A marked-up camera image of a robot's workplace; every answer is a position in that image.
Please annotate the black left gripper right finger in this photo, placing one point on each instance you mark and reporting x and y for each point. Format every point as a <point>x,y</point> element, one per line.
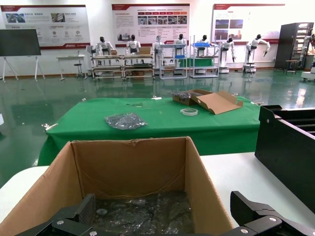
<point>251,211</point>

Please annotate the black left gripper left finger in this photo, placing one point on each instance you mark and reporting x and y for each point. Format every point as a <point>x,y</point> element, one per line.
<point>81,214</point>

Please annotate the translucent grey anti-static bag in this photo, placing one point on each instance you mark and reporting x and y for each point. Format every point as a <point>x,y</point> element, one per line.
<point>147,214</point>

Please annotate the open brown cardboard box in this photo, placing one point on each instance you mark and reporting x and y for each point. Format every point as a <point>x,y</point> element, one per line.
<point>128,167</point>

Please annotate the black slotted plastic container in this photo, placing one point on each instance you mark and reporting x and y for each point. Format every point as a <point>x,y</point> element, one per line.
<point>283,147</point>

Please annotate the flat cardboard box with lid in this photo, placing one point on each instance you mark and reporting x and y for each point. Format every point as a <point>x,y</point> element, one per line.
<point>216,102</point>

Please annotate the silver metal binder clip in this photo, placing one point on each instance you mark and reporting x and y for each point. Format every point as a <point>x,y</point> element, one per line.
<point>49,126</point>

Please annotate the crumpled silver anti-static bag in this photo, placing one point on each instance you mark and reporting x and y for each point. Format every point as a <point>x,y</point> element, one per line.
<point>183,94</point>
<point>126,121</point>

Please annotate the green cloth covered table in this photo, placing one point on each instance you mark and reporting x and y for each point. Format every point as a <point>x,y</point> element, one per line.
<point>172,132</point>
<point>197,62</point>

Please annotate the clear tape roll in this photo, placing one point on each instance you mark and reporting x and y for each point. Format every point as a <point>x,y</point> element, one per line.
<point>189,112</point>

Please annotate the small clear plastic scrap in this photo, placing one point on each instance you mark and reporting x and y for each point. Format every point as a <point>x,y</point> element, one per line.
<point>135,104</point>

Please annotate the black round stool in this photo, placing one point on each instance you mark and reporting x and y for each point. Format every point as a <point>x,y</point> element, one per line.
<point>78,65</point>

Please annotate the small wooden top stool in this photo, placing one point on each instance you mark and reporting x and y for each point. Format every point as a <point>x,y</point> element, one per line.
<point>291,61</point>

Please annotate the small white table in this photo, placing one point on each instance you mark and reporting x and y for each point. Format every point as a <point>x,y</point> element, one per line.
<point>71,57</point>

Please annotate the black server rack cabinet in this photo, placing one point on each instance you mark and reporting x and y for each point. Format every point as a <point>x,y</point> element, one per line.
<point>285,44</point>

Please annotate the white metal shelf rack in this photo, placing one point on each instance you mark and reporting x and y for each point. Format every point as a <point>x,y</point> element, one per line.
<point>161,61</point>

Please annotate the shelf rack with blue bins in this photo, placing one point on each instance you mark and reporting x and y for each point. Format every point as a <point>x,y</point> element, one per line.
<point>201,44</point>

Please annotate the black screen on white stand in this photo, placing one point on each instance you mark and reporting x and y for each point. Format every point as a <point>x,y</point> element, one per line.
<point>19,41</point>

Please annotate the white tube frame workbench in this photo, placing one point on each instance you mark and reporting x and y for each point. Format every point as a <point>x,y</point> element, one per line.
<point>139,66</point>
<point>107,67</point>

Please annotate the wall poster with dark photos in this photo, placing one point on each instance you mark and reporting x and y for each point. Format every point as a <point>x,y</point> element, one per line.
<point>258,19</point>

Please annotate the wall poster with grey photos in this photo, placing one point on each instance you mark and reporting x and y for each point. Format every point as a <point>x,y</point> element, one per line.
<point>49,24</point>

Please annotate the wall poster with orange bar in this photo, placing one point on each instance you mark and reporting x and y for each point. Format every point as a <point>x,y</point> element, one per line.
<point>147,14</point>

